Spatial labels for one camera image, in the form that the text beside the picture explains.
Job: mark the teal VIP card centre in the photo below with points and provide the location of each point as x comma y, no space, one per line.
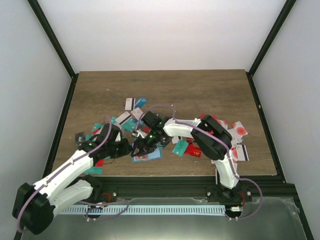
180,148

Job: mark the red gold VIP card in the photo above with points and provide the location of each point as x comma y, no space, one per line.
193,151

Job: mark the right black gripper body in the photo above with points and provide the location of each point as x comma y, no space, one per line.
150,144

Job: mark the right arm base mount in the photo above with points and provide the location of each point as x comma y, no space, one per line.
223,195

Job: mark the black VIP card left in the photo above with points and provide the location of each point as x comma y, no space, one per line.
80,137

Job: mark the white floral card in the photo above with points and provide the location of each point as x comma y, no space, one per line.
137,113

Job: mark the light blue slotted cable duct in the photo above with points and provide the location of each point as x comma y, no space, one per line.
202,210

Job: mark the blue leather card holder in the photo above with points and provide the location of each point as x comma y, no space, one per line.
155,155

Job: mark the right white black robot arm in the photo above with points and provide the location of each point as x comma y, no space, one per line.
212,138

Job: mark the white striped card right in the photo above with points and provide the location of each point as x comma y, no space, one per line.
239,153

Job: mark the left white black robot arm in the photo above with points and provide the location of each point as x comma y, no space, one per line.
37,204

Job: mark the blue card top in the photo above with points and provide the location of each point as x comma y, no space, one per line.
140,102

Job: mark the white card red circles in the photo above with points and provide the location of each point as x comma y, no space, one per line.
239,128

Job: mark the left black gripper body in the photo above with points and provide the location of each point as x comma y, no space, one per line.
116,152

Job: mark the teal card front left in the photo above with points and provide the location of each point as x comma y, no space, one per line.
94,170

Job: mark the white card with black stripe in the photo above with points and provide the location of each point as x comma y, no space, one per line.
130,103

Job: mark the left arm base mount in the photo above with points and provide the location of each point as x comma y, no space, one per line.
105,193

